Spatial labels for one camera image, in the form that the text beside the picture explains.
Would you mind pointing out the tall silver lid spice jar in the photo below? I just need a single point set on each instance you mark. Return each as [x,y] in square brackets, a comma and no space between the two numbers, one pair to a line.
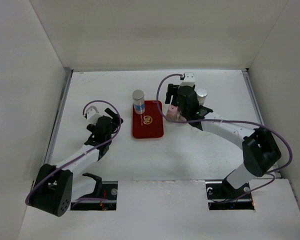
[201,95]

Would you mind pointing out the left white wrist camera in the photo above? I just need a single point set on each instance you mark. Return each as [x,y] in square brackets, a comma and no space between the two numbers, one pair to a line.
[92,114]

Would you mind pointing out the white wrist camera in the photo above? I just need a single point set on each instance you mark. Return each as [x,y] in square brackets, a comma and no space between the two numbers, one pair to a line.
[187,79]
[92,114]

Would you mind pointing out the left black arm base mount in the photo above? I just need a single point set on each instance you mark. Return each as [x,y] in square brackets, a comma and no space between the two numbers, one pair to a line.
[97,186]

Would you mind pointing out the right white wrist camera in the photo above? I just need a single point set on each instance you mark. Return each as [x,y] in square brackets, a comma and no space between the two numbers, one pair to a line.
[187,79]

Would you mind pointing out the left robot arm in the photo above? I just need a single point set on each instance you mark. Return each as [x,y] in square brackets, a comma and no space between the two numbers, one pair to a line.
[66,184]

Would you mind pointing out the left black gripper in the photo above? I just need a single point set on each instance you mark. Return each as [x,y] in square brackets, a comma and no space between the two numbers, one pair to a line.
[115,120]

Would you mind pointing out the pink lid spice jar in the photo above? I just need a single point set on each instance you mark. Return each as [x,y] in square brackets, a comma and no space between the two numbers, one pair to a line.
[172,113]

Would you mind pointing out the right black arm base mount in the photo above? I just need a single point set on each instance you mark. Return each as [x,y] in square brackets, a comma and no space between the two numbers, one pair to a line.
[229,192]

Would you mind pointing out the red rectangular tray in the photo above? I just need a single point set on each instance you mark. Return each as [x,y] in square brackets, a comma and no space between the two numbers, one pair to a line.
[148,125]

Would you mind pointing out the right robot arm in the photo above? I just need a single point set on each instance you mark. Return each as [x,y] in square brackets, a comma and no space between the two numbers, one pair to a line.
[259,148]

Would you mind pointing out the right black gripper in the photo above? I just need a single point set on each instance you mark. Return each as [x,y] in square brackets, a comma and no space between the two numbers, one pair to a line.
[172,90]

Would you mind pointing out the silver lid blue label jar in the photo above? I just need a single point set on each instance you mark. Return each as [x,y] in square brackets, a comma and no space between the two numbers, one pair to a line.
[138,101]

